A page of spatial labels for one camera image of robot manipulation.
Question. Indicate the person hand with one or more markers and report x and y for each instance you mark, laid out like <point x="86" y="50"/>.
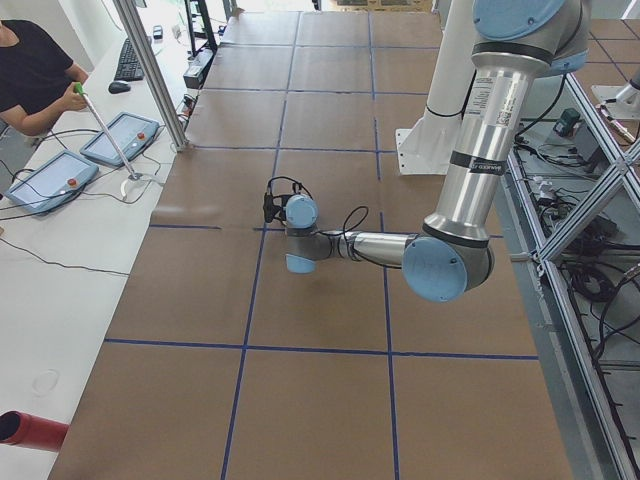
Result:
<point x="73" y="101"/>

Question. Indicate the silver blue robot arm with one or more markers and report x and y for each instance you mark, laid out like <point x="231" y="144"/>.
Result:
<point x="512" y="43"/>

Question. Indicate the person in black shirt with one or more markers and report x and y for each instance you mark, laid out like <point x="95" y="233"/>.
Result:
<point x="35" y="73"/>

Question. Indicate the black computer mouse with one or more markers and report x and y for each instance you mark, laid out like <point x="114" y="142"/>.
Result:
<point x="118" y="87"/>

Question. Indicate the black keyboard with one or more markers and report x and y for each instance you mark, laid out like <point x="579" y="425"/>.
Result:
<point x="128" y="67"/>

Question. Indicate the far teach pendant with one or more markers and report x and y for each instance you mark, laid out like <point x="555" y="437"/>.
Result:
<point x="133" y="134"/>

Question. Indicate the teach pendant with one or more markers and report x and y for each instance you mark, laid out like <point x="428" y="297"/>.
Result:
<point x="54" y="183"/>
<point x="133" y="134"/>

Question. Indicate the near teach pendant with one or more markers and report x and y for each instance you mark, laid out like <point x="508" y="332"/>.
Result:
<point x="54" y="183"/>

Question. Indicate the red cylinder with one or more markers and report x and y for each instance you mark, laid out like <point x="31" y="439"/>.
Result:
<point x="29" y="431"/>

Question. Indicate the metal stick green handle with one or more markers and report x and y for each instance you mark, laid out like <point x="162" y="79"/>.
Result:
<point x="133" y="175"/>

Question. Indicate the aluminium frame post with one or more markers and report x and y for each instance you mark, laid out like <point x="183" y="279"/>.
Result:
<point x="134" y="28"/>

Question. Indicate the aluminium side frame rail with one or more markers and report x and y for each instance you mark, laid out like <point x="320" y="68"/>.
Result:
<point x="570" y="201"/>

